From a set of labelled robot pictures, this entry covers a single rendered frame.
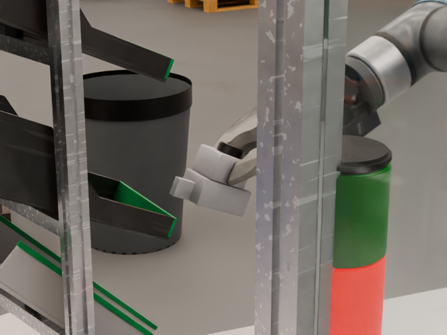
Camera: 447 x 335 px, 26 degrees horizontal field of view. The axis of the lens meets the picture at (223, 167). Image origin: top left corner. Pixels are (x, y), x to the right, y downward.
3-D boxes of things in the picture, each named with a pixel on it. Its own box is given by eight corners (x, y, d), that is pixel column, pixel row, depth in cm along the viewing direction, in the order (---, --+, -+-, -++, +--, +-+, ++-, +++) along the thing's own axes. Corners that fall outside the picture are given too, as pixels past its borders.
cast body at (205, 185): (221, 206, 109) (244, 147, 108) (243, 218, 105) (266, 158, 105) (161, 188, 104) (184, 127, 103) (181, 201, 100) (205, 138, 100)
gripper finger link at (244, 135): (217, 202, 109) (288, 162, 110) (198, 161, 106) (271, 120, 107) (208, 191, 111) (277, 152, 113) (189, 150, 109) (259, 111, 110)
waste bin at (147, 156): (162, 205, 436) (159, 64, 415) (215, 244, 393) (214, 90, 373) (54, 225, 413) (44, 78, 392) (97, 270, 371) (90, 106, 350)
